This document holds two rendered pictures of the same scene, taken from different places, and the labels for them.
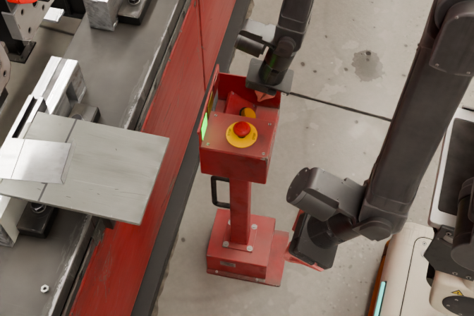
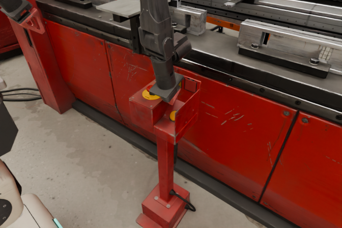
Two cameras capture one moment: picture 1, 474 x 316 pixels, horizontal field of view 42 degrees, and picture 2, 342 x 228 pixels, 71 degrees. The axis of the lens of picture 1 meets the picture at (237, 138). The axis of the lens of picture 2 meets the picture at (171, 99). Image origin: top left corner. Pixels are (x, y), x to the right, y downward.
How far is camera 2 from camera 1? 1.44 m
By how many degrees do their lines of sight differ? 70
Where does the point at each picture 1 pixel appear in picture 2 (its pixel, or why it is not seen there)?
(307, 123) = not seen: outside the picture
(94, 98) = (191, 36)
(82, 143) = not seen: hidden behind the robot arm
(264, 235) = (160, 210)
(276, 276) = (141, 220)
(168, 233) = (189, 172)
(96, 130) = not seen: hidden behind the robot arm
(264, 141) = (140, 101)
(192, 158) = (235, 199)
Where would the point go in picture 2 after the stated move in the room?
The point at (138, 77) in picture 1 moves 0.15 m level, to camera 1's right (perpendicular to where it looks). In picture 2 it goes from (197, 47) to (183, 65)
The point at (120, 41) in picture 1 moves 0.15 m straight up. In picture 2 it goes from (227, 47) to (233, 8)
